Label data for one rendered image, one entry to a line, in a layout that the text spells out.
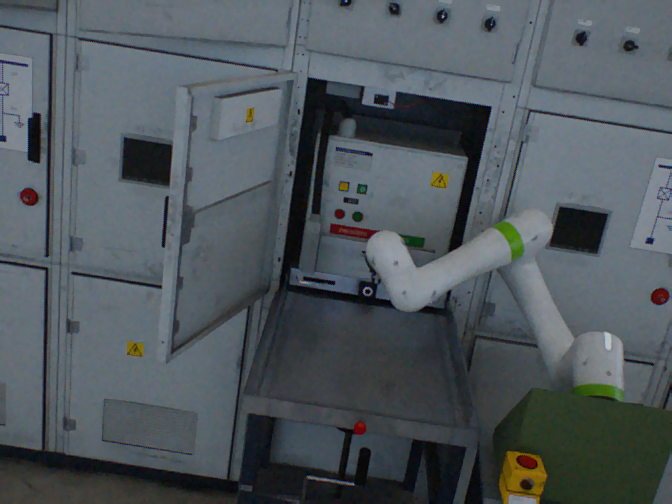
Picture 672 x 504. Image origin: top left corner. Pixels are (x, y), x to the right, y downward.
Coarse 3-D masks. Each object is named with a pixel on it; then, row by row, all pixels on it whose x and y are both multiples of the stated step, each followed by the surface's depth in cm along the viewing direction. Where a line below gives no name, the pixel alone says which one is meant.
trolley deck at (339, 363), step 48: (288, 336) 228; (336, 336) 233; (384, 336) 238; (432, 336) 243; (288, 384) 202; (336, 384) 206; (384, 384) 210; (432, 384) 214; (384, 432) 196; (432, 432) 196; (480, 432) 195
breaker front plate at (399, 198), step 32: (384, 160) 245; (416, 160) 245; (448, 160) 244; (352, 192) 250; (384, 192) 249; (416, 192) 249; (448, 192) 248; (352, 224) 253; (384, 224) 253; (416, 224) 252; (448, 224) 252; (320, 256) 258; (352, 256) 257
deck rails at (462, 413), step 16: (288, 304) 249; (448, 304) 256; (448, 320) 251; (272, 336) 224; (448, 336) 244; (272, 352) 217; (448, 352) 233; (272, 368) 208; (448, 368) 223; (464, 368) 211; (256, 384) 193; (448, 384) 214; (464, 384) 208; (464, 400) 205; (464, 416) 199
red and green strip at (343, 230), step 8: (336, 224) 254; (336, 232) 255; (344, 232) 254; (352, 232) 254; (360, 232) 254; (368, 232) 254; (376, 232) 254; (408, 240) 254; (416, 240) 254; (424, 240) 254
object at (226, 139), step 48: (192, 96) 183; (240, 96) 203; (288, 96) 236; (192, 144) 192; (240, 144) 216; (192, 192) 198; (240, 192) 224; (192, 240) 205; (240, 240) 233; (192, 288) 212; (240, 288) 243; (192, 336) 220
